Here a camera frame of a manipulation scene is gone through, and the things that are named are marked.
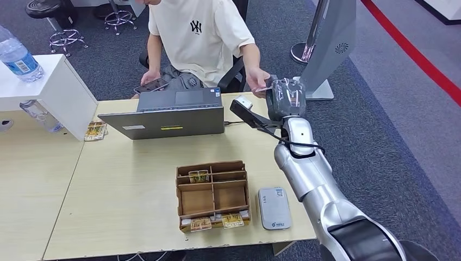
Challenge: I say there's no chrome base stool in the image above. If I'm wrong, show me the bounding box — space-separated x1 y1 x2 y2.
92 0 138 36

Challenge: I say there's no white desk shelf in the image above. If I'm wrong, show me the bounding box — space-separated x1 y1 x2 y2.
0 54 98 142

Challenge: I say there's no gold printed room key card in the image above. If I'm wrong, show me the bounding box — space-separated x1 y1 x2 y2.
190 217 213 233
221 213 246 229
188 170 210 184

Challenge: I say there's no black seat chrome stool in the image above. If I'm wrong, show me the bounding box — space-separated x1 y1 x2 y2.
24 0 89 58

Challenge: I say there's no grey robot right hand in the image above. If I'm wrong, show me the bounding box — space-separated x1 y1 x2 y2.
265 74 308 122

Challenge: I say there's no white card reader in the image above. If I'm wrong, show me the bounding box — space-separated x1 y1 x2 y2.
258 187 292 231

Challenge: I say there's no black round base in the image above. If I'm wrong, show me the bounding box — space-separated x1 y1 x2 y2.
398 240 441 261

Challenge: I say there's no grey Lenovo laptop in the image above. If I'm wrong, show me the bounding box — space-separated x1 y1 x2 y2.
97 87 226 141

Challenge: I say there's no brown wooden card organizer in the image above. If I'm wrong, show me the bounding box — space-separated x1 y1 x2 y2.
176 161 252 234

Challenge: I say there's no person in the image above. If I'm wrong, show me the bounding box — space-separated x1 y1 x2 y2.
130 0 271 100

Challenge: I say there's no grey kiosk stand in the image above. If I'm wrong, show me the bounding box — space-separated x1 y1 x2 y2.
292 0 357 102

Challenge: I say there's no black smartphone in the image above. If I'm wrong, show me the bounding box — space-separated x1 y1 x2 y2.
134 77 169 95

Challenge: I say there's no clear plastic water bottle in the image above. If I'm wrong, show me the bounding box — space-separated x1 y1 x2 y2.
18 100 64 134
0 26 45 83

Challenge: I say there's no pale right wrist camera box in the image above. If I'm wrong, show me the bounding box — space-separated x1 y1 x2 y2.
235 95 253 110

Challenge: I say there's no white counter with dark plinth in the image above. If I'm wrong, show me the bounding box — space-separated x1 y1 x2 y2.
414 0 461 26

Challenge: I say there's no gold key card pile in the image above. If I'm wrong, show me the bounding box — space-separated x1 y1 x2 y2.
83 121 108 142

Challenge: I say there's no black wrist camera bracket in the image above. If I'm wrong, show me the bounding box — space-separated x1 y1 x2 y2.
229 99 285 131

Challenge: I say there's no person's right hand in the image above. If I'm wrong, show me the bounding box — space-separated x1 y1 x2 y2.
140 69 161 86

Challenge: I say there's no chrome stanchion post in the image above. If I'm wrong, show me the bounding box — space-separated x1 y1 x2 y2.
290 0 329 66

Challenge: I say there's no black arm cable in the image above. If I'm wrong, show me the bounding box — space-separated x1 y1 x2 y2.
257 124 326 158

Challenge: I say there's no person's left hand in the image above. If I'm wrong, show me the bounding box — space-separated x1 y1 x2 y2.
245 66 271 98

